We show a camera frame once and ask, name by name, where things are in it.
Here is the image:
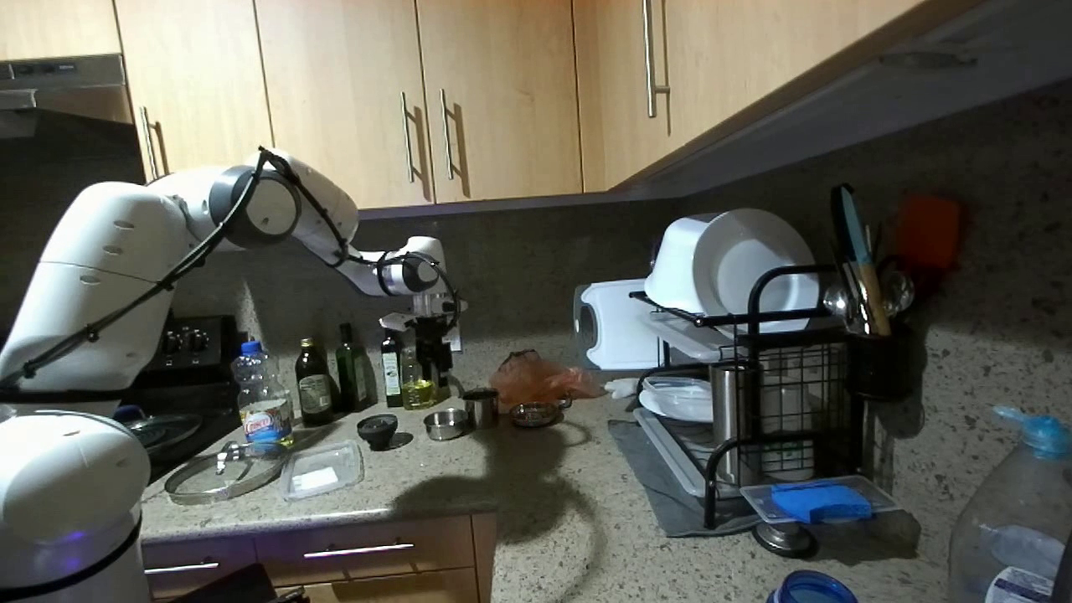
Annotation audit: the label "grey drying mat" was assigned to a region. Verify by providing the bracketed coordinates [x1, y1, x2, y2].
[605, 420, 757, 539]

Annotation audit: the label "steel tumbler in rack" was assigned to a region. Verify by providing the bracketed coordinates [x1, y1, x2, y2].
[713, 361, 757, 487]

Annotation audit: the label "upper wooden cabinets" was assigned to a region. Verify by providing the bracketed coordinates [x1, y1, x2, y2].
[0, 0, 929, 206]

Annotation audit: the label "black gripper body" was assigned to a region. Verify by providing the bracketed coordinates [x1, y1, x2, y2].
[408, 291, 459, 377]

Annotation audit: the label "olive oil bottle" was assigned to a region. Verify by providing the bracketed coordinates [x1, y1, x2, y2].
[379, 328, 403, 406]

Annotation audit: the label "black stove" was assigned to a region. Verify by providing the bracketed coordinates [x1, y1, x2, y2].
[113, 314, 238, 477]

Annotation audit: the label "blue round lid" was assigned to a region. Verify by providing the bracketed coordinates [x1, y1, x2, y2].
[767, 569, 856, 603]

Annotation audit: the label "large clear water jug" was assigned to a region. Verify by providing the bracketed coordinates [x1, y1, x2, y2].
[948, 406, 1072, 603]

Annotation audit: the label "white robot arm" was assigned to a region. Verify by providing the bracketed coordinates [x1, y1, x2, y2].
[0, 148, 456, 603]

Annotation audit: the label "round glass oil jar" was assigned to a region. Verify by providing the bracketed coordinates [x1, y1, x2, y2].
[403, 348, 446, 409]

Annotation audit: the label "small black bowl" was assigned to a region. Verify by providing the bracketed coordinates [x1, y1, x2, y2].
[355, 415, 397, 451]

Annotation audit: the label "dark glass bottle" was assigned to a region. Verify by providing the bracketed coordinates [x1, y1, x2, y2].
[295, 338, 335, 424]

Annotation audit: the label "blue lidded plastic container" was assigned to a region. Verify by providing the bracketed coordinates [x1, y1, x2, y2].
[739, 477, 898, 527]

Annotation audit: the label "small steel cup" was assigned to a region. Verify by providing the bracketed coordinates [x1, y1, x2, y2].
[461, 390, 500, 428]

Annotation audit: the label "clear plastic water bottle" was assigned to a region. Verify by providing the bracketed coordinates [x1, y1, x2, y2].
[230, 338, 295, 454]

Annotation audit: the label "white kitchen appliance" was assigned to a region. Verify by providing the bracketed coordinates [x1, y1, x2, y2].
[574, 277, 659, 373]

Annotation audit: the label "silver bowl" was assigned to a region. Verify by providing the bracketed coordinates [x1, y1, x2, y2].
[509, 401, 567, 428]
[421, 406, 475, 443]

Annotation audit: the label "glass pot lid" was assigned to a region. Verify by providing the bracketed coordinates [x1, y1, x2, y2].
[165, 445, 281, 507]

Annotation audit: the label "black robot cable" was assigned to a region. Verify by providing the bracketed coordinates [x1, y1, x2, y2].
[0, 145, 450, 381]

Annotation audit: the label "utensils in rack holder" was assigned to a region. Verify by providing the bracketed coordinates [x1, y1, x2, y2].
[829, 185, 919, 338]

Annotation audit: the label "dark green bottle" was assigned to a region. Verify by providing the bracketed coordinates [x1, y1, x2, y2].
[335, 323, 369, 413]

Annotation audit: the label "red silicone utensil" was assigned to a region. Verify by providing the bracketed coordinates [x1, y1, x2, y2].
[893, 194, 963, 275]

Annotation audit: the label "black wire dish rack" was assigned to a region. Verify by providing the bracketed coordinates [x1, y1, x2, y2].
[633, 265, 863, 527]

